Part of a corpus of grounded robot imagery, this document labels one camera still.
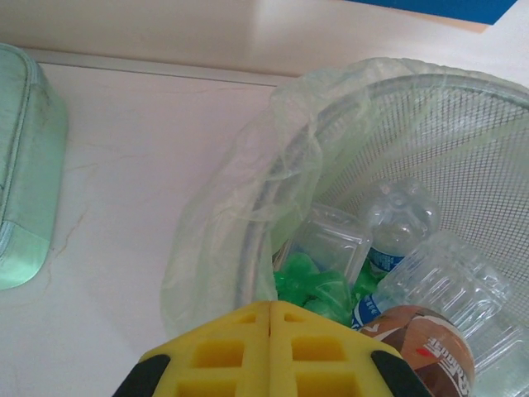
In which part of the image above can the brown chocolate drink bottle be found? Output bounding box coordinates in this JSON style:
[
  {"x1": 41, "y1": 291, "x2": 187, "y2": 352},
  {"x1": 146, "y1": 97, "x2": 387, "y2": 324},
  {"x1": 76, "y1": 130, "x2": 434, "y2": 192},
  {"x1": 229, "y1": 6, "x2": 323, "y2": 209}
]
[{"x1": 358, "y1": 304, "x2": 476, "y2": 397}]

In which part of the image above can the clear bottle blue cap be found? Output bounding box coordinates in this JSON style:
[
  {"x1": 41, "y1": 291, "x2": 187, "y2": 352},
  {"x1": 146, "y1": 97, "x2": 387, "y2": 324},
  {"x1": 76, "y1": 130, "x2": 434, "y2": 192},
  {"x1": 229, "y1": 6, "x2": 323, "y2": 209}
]
[{"x1": 287, "y1": 201, "x2": 373, "y2": 285}]

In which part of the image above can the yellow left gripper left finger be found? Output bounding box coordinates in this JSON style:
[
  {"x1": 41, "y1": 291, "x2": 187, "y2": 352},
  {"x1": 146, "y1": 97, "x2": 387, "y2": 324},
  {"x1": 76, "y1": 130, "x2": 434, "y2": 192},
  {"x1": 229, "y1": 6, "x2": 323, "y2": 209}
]
[{"x1": 111, "y1": 300, "x2": 272, "y2": 397}]

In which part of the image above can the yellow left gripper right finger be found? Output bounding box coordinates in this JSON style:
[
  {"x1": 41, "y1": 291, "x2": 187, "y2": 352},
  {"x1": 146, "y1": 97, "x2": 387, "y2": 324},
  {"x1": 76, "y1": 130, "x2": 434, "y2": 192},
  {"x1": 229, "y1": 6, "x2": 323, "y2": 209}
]
[{"x1": 268, "y1": 300, "x2": 435, "y2": 397}]

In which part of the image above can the green soda bottle yellow cap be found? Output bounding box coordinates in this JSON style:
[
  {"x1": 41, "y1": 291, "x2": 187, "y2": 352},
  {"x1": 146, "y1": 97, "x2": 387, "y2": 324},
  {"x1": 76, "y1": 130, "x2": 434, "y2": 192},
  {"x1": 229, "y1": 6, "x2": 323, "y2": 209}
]
[{"x1": 271, "y1": 252, "x2": 363, "y2": 330}]

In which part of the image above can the grey wire mesh bin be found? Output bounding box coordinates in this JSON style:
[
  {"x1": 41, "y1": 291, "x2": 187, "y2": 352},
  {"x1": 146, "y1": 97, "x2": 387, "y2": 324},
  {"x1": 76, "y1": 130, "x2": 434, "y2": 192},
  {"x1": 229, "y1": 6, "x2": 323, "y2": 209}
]
[{"x1": 235, "y1": 72, "x2": 529, "y2": 397}]

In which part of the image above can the mesh wastebasket with plastic liner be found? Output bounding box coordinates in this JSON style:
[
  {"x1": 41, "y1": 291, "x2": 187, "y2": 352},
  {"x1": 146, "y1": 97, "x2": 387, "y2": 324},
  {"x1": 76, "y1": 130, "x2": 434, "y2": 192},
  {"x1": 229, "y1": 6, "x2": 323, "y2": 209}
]
[{"x1": 159, "y1": 57, "x2": 529, "y2": 344}]

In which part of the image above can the small water bottle blue label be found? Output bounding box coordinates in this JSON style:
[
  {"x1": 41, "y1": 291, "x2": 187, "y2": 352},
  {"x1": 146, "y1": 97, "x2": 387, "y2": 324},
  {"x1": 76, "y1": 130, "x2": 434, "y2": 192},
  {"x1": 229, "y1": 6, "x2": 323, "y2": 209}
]
[{"x1": 358, "y1": 178, "x2": 442, "y2": 276}]

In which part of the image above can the clear bottle blue white label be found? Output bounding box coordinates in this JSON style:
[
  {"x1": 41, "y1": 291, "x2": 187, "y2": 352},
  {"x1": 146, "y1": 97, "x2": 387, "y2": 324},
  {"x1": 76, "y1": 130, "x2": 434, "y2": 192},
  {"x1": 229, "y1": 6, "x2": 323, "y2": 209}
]
[{"x1": 350, "y1": 230, "x2": 529, "y2": 397}]

